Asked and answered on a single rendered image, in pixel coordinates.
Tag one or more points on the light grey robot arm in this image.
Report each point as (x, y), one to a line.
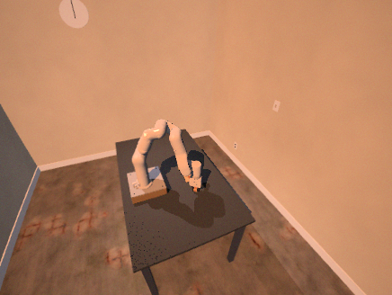
(139, 161)

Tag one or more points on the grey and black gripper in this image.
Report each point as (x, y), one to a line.
(196, 183)

